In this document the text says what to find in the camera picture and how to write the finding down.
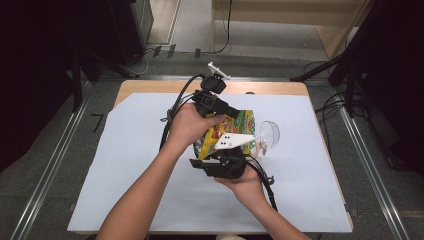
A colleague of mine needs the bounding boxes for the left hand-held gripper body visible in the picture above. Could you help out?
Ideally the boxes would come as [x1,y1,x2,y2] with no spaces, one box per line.
[192,61,232,118]

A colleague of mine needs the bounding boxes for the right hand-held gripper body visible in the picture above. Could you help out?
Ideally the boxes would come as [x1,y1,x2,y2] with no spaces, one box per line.
[201,132,256,180]

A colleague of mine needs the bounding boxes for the yellow spout pouch green cap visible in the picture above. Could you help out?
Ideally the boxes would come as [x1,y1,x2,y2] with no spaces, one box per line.
[193,109,257,161]

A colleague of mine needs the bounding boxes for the glass jug with beige powder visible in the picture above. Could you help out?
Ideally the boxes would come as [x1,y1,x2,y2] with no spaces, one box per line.
[248,120,282,158]

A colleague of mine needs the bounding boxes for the person's right hand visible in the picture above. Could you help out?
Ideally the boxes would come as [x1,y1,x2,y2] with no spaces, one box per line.
[213,164,268,208]

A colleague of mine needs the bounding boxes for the person's left hand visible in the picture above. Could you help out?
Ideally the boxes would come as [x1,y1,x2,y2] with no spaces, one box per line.
[164,102,226,156]

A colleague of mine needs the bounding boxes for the white paper sheet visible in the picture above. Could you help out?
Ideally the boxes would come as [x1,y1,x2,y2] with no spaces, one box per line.
[67,92,353,233]

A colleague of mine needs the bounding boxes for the black tripod stand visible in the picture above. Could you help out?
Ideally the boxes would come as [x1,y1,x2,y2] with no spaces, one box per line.
[289,0,424,118]

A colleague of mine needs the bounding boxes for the black cabinet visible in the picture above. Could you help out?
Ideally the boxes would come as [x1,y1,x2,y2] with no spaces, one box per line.
[108,0,155,66]

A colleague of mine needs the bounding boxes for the light wooden furniture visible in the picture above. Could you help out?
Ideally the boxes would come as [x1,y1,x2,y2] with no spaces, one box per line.
[210,0,373,60]

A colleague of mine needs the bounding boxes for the black metal stand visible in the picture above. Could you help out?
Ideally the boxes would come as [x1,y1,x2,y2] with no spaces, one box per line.
[68,46,138,113]

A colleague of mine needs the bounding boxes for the left hand-held gripper black cable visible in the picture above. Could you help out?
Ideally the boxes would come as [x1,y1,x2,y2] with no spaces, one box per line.
[159,73,206,151]

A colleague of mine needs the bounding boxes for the hand-held gripper black cable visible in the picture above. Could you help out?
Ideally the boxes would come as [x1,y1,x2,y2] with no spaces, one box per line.
[159,73,206,151]
[244,154,279,213]

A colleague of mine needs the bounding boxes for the short metal floor rail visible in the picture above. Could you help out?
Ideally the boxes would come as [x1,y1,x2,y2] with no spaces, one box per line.
[99,74,334,83]

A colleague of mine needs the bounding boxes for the right hand-held gripper black cable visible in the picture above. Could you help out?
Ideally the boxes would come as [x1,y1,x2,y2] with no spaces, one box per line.
[244,154,279,213]

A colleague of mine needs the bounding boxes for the white floor cable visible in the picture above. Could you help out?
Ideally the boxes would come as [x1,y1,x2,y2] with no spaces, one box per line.
[133,49,150,76]

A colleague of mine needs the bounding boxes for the thin black hanging cable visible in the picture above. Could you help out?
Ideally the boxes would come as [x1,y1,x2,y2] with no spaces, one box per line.
[213,0,233,55]

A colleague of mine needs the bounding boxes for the black floor cables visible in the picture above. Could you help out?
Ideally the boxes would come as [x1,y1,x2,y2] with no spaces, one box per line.
[314,89,354,151]

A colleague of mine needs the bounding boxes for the long metal floor rail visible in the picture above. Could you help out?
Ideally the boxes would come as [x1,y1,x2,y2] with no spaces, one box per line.
[333,87,412,240]
[9,98,91,240]

